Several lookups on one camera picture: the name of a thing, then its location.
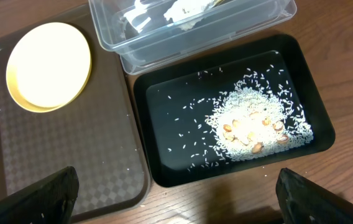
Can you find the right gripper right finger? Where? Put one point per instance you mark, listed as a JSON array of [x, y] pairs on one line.
[[303, 201]]

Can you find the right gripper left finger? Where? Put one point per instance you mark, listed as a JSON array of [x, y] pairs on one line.
[[50, 200]]

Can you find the rice and food scraps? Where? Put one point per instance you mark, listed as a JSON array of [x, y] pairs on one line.
[[225, 117]]

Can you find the yellow plate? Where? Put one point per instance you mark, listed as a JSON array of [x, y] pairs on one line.
[[48, 67]]

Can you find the green snack wrapper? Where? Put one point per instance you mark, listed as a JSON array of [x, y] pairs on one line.
[[220, 2]]

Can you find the white tissue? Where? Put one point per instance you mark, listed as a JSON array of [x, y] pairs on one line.
[[183, 9]]

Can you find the brown serving tray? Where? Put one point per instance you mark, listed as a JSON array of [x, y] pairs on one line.
[[95, 133]]

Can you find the black tray bin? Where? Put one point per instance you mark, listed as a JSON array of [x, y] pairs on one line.
[[280, 49]]

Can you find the clear plastic bin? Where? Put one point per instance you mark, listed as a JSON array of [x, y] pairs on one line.
[[138, 32]]

